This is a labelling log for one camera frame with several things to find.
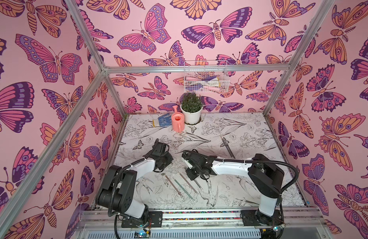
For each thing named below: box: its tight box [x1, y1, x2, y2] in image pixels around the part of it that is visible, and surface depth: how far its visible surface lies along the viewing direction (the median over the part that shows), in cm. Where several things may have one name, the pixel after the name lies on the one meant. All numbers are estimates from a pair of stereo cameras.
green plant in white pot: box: [180, 92, 204, 126], surface depth 107 cm
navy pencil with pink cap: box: [220, 136, 236, 159], surface depth 105 cm
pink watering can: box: [171, 105, 185, 133], surface depth 105 cm
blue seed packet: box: [158, 113, 173, 126], surface depth 119 cm
